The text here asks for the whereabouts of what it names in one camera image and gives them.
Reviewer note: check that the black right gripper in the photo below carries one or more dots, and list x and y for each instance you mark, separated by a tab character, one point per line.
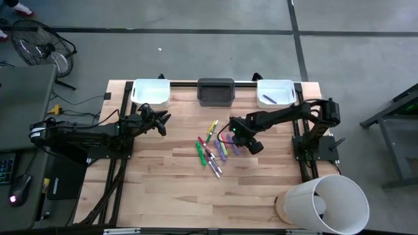
240	130

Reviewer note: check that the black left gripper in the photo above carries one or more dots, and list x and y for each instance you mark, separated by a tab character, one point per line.
145	119

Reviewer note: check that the pink highlighter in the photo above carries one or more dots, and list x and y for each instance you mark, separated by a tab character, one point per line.
222	137

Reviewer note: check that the yellow-green highlighter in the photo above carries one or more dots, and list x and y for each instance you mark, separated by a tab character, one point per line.
224	149

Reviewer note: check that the yellow thin marker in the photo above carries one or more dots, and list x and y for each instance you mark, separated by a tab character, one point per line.
212	126

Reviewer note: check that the red capped white marker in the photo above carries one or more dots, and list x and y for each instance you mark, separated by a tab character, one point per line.
205	147

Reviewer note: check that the dark purple pen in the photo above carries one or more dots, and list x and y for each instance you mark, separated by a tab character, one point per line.
269	99

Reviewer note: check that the white red-labelled marker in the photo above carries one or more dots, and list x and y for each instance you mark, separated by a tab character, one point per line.
213	168

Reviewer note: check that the white plastic bin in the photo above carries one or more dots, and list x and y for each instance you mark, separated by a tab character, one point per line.
150	93
281	89

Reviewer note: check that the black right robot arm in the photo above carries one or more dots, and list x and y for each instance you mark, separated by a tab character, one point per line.
284	115

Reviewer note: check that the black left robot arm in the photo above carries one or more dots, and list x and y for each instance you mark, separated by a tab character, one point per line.
75	134

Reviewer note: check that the black table clamp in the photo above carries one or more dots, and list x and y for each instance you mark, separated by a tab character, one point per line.
161	76
257	77

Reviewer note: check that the grey plastic bin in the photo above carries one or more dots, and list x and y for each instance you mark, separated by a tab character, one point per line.
215	94

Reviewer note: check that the small black plate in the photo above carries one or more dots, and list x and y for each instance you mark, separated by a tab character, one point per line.
107	96

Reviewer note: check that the round wooden lamp base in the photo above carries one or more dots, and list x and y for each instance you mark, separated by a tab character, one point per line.
279	209

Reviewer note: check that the yellow power plug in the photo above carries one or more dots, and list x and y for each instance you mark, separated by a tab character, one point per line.
55	109

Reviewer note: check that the white cylindrical bucket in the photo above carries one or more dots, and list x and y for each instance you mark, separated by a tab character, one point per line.
339	204

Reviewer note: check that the black floor fan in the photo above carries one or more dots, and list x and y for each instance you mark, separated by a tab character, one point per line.
42	49

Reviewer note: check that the grey desk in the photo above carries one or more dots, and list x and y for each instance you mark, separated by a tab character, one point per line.
23	104

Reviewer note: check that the black computer mouse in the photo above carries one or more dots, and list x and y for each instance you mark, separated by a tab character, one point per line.
19	191

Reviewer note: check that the backlit keyboard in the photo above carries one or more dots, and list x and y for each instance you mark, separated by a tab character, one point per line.
6	168

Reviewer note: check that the person's shoe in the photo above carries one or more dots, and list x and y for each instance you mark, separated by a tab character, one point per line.
2	35
23	9

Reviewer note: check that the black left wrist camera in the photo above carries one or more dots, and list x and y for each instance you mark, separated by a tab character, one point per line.
161	130

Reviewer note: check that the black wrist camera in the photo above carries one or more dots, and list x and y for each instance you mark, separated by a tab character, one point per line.
161	130
255	147

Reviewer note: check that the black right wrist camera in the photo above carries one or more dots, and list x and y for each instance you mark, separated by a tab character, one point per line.
255	147

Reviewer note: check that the black aluminium table frame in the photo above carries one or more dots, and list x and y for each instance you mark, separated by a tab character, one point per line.
183	84

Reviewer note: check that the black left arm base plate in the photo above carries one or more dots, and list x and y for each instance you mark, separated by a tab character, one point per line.
111	153

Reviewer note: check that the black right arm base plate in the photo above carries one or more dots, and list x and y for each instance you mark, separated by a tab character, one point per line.
325	150

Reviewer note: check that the silver metal bracket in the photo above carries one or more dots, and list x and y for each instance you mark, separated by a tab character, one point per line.
121	231

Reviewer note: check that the grey metal bench frame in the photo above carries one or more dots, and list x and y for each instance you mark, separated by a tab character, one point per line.
392	130

